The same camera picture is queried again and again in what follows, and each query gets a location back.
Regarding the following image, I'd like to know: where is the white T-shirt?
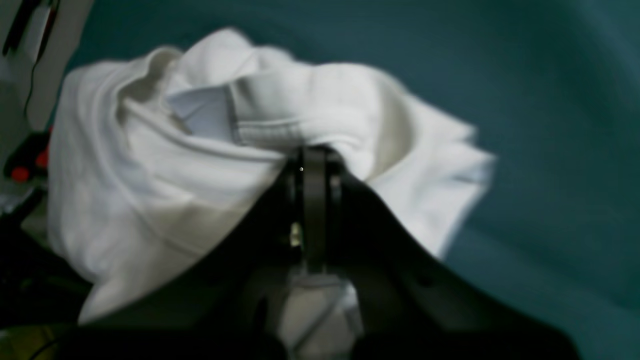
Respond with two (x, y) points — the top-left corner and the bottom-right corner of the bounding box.
(47, 28), (496, 360)

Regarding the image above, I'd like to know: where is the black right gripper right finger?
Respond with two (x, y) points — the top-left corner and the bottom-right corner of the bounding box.
(325, 150), (580, 360)

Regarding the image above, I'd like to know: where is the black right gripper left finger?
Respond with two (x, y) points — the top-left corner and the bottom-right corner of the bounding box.
(31, 146), (329, 360)

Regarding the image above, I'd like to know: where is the teal table cloth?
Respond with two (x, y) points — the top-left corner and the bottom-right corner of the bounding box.
(65, 0), (640, 360)

